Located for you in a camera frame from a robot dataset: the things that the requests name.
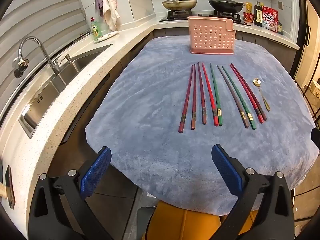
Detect chrome kitchen faucet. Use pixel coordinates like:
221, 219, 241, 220
19, 36, 63, 75

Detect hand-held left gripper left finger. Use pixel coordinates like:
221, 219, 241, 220
29, 146, 118, 240

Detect dark red chopstick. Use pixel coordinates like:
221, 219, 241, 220
231, 63, 267, 121
178, 65, 195, 133

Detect orange chair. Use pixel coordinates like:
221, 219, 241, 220
136, 200, 259, 240

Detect green dish soap bottle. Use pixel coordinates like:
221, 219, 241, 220
90, 17, 102, 42

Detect black gas stove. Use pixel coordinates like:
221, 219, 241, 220
159, 10, 250, 25

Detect beige pan with glass lid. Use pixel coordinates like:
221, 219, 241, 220
161, 0, 198, 12

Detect bright red chopstick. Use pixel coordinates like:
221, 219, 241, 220
201, 63, 219, 127

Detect green chopstick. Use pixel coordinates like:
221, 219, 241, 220
209, 63, 223, 126
222, 66, 257, 130

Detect pink perforated utensil basket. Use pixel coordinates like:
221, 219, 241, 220
187, 16, 237, 55

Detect black wok with lid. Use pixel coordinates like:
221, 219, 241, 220
208, 0, 247, 14

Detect grey brown chopstick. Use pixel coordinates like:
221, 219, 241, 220
217, 65, 250, 129

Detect blue fleece table cloth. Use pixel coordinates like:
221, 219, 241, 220
85, 36, 320, 217

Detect white hanging towel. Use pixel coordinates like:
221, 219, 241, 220
102, 0, 120, 32

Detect gold flower spoon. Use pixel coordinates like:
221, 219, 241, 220
252, 78, 271, 112

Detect red cereal bag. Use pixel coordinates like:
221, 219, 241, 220
262, 6, 279, 33

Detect stainless steel sink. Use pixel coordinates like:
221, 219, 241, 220
19, 44, 114, 139

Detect white oval plate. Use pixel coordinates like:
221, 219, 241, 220
94, 31, 119, 43

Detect red chopstick black band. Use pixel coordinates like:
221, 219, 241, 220
229, 63, 264, 124

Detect dark soy sauce bottle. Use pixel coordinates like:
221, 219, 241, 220
254, 4, 264, 27

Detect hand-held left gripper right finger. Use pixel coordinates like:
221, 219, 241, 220
211, 144, 295, 240

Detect black faucet filter attachment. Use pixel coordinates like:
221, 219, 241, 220
14, 57, 29, 78

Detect white window blinds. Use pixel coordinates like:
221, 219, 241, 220
0, 0, 87, 115

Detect reddish brown chopstick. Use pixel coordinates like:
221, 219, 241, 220
191, 64, 197, 130

